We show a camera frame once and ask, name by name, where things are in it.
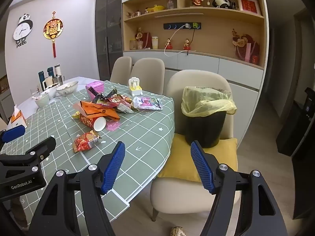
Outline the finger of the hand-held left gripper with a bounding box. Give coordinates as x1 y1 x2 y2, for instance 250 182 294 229
0 125 26 143
0 136 57 170

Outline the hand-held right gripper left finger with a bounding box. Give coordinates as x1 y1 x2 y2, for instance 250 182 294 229
29 141 126 236

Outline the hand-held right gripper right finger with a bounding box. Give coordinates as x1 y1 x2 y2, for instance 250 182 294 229
190 140 288 236

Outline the black trash bin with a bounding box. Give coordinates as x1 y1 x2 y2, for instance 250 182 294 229
182 108 227 148

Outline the red snack packet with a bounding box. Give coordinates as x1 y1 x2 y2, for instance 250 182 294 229
73 130 100 153

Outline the pink plastic bag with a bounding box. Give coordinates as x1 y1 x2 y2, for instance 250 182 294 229
105 119 121 132

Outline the red paper cup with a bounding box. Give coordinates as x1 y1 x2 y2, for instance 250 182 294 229
79 113 107 132

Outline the silver snack wrapper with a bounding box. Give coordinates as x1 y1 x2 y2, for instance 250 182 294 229
116 102 134 115

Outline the orange plastic bag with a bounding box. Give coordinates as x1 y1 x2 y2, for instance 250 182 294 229
80 100 121 120

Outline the red yellow snack wrapper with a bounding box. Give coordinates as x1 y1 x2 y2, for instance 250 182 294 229
107 95 133 105

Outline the white pink snack packet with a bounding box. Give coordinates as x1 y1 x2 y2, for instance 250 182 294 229
132 96 163 110

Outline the orange white tissue box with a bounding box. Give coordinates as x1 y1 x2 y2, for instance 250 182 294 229
10 106 27 129

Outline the yellow cushion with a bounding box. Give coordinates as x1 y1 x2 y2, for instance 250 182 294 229
157 134 238 183

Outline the green checked tablecloth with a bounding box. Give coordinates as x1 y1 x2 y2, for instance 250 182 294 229
0 79 174 223

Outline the white bowl with dark food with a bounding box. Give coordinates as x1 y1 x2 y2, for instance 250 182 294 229
44 84 61 99

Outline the large patterned bowl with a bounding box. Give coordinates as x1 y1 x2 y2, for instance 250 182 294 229
56 81 79 97

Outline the speckled beige object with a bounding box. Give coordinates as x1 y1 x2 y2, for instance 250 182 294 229
170 226 186 236

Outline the pink plastic container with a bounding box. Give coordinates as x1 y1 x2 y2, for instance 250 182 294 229
85 81 104 101

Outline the white yellow dispenser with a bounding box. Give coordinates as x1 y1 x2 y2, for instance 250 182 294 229
128 77 143 97

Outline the beige chair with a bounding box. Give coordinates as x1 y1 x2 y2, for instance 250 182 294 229
150 69 240 223
130 58 165 96
110 56 132 83

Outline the grey sideboard cabinet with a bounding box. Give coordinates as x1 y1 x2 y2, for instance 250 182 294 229
123 50 264 104

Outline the large red gift bag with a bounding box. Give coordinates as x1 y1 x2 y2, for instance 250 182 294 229
232 29 260 64

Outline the wooden shelf unit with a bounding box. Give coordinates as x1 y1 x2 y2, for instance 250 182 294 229
122 0 269 69

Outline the small red gift bag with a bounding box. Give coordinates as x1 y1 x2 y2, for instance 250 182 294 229
135 28 152 50

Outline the dark glass cabinet door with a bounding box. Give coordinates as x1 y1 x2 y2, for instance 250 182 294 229
95 0 123 81

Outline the black power strip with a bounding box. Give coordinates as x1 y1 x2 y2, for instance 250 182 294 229
164 22 202 30

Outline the panda plush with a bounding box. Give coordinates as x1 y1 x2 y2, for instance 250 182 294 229
212 0 236 10

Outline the red framed picture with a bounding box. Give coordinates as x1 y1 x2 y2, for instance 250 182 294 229
237 0 261 16

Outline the panda wall clock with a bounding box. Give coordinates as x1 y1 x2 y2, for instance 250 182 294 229
13 13 33 49

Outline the red gold wall ornament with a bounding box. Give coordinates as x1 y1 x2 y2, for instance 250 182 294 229
43 11 64 59

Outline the black cable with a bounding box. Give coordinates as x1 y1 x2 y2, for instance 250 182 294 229
181 28 197 56

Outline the white charger cable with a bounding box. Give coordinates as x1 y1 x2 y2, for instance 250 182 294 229
164 24 190 57

